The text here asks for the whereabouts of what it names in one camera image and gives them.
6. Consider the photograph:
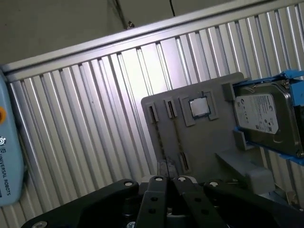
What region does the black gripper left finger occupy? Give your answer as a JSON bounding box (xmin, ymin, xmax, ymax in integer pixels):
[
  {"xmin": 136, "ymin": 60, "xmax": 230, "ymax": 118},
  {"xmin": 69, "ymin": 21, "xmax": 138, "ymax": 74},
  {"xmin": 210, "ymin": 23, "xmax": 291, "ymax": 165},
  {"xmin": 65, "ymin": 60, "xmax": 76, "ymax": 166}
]
[{"xmin": 21, "ymin": 160, "xmax": 169, "ymax": 228}]

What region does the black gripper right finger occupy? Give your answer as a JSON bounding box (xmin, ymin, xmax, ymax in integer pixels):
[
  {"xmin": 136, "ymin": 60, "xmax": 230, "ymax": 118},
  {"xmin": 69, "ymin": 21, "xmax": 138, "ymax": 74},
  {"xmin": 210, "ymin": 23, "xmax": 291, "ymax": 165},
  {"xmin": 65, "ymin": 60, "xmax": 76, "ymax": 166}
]
[{"xmin": 168, "ymin": 161, "xmax": 304, "ymax": 228}]

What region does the grey plastic parts rack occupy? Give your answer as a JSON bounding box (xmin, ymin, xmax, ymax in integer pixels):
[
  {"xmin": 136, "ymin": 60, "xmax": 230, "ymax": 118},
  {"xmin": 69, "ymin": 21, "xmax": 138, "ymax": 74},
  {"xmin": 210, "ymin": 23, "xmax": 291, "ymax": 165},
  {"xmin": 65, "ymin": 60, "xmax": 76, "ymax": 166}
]
[{"xmin": 141, "ymin": 72, "xmax": 289, "ymax": 196}]

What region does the silver CPU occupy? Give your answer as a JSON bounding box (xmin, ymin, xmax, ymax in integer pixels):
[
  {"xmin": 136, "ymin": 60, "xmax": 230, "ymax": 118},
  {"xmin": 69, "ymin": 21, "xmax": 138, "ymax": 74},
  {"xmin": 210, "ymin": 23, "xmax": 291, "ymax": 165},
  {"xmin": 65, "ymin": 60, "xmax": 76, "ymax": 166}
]
[{"xmin": 189, "ymin": 96, "xmax": 212, "ymax": 119}]

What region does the hard disk in blue carrier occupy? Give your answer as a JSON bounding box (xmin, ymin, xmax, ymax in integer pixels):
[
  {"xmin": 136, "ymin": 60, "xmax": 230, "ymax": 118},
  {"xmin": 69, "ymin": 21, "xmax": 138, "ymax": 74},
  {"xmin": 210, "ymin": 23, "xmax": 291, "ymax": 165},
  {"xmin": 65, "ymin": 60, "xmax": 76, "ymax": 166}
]
[{"xmin": 231, "ymin": 68, "xmax": 304, "ymax": 165}]

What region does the pale blue teach pendant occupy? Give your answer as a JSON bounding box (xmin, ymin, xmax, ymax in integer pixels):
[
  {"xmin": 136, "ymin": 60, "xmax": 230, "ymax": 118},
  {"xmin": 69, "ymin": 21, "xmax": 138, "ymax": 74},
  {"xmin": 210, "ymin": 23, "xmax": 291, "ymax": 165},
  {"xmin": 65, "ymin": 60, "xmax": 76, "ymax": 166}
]
[{"xmin": 0, "ymin": 68, "xmax": 25, "ymax": 207}]

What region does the thin black floor cable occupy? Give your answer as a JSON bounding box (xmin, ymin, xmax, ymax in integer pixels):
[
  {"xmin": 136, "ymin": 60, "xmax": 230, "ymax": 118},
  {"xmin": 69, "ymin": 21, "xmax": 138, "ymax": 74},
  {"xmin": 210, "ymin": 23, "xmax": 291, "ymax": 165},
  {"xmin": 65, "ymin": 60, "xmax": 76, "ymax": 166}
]
[{"xmin": 168, "ymin": 0, "xmax": 177, "ymax": 17}]

